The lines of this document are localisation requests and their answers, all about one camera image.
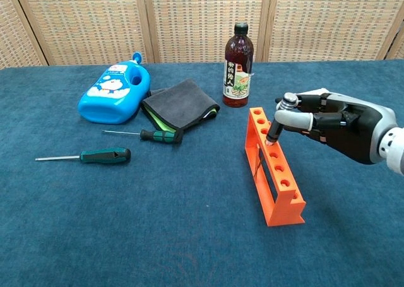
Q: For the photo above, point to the dark vinegar bottle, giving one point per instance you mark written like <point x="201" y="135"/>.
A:
<point x="238" y="66"/>

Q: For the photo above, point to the bamboo folding screen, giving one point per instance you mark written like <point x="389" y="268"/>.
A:
<point x="195" y="22"/>

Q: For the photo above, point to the grey folded cloth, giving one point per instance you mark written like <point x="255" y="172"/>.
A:
<point x="181" y="105"/>

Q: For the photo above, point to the green black striped screwdriver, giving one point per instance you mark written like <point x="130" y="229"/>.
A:
<point x="159" y="136"/>

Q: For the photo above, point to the blue carpet table mat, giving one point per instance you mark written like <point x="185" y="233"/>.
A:
<point x="126" y="220"/>

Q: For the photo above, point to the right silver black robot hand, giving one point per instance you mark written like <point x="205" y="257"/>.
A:
<point x="353" y="129"/>

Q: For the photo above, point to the blue cartoon detergent bottle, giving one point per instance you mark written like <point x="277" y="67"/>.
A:
<point x="110" y="94"/>

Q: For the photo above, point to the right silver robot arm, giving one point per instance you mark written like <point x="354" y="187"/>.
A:
<point x="394" y="151"/>

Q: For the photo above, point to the orange drill bit holder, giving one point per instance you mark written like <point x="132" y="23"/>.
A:
<point x="285" y="209"/>

